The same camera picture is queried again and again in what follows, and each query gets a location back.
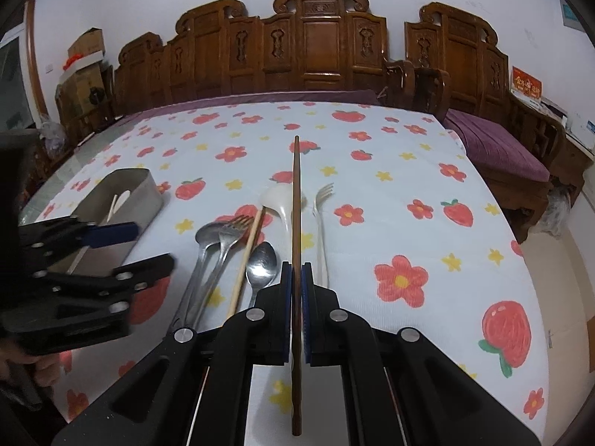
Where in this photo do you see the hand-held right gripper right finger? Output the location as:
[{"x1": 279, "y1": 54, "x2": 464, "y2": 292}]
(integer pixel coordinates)
[{"x1": 301, "y1": 262, "x2": 542, "y2": 446}]

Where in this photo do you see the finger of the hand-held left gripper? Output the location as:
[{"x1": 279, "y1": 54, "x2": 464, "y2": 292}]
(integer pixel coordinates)
[
  {"x1": 0, "y1": 253, "x2": 175, "y2": 355},
  {"x1": 19, "y1": 216, "x2": 140, "y2": 265}
]

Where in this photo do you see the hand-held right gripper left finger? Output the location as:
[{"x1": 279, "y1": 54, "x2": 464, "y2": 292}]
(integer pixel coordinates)
[{"x1": 51, "y1": 262, "x2": 295, "y2": 446}]

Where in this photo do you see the stainless steel utensil container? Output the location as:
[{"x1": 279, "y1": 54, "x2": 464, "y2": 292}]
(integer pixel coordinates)
[{"x1": 44, "y1": 167, "x2": 164, "y2": 275}]

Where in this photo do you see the large metal spoon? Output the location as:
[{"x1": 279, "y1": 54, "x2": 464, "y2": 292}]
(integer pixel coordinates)
[{"x1": 174, "y1": 222, "x2": 229, "y2": 328}]

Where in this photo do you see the metal fork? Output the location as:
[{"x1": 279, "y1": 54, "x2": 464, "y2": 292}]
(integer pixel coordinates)
[{"x1": 188, "y1": 214, "x2": 254, "y2": 328}]

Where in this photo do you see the dark brown wooden chopstick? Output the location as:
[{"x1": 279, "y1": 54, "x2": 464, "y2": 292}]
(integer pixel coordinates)
[{"x1": 290, "y1": 136, "x2": 304, "y2": 437}]

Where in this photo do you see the person's left hand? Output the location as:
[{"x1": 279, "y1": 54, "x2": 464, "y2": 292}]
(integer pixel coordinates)
[{"x1": 0, "y1": 341, "x2": 63, "y2": 386}]

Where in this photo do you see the white plastic fork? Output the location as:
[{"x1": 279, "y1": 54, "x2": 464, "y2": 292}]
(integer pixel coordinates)
[{"x1": 311, "y1": 182, "x2": 336, "y2": 289}]

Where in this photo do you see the dark wooden side chair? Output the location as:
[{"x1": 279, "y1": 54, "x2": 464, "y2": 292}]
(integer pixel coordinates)
[{"x1": 55, "y1": 64, "x2": 118, "y2": 150}]

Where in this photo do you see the floral strawberry tablecloth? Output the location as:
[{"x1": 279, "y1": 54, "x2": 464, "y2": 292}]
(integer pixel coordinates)
[{"x1": 19, "y1": 100, "x2": 551, "y2": 446}]

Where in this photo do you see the white plastic spoon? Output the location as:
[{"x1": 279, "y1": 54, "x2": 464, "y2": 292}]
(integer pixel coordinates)
[{"x1": 259, "y1": 183, "x2": 308, "y2": 265}]

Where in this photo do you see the large cardboard box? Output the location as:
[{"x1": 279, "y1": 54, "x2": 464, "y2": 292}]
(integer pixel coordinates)
[{"x1": 57, "y1": 61, "x2": 104, "y2": 114}]

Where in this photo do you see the small cardboard box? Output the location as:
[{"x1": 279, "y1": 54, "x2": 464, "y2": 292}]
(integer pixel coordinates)
[{"x1": 67, "y1": 28, "x2": 106, "y2": 62}]

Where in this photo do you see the purple bench cushion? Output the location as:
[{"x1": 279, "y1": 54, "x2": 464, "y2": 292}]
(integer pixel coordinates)
[{"x1": 153, "y1": 87, "x2": 383, "y2": 109}]

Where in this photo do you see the purple armchair cushion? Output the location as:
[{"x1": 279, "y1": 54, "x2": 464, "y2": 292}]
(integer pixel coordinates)
[{"x1": 444, "y1": 109, "x2": 551, "y2": 185}]

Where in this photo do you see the carved wooden sofa bench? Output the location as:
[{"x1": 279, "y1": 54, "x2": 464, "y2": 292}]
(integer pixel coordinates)
[{"x1": 112, "y1": 0, "x2": 449, "y2": 119}]

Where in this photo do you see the clear plastic bag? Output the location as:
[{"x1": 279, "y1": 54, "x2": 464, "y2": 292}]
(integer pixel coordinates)
[{"x1": 547, "y1": 190, "x2": 573, "y2": 239}]

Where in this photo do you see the carved wooden armchair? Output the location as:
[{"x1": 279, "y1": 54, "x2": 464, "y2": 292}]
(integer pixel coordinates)
[{"x1": 403, "y1": 2, "x2": 587, "y2": 245}]

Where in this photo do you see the red printed box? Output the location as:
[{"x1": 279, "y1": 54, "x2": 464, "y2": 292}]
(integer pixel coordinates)
[{"x1": 511, "y1": 66, "x2": 544, "y2": 101}]

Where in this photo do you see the white appliance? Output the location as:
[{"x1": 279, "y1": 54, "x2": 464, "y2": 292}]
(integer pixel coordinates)
[{"x1": 540, "y1": 97, "x2": 595, "y2": 152}]

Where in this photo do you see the wooden door frame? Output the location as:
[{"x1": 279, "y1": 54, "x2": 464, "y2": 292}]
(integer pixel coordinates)
[{"x1": 24, "y1": 2, "x2": 49, "y2": 131}]

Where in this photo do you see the teal wall sign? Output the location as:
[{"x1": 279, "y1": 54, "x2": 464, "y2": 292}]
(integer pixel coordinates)
[{"x1": 559, "y1": 0, "x2": 587, "y2": 32}]

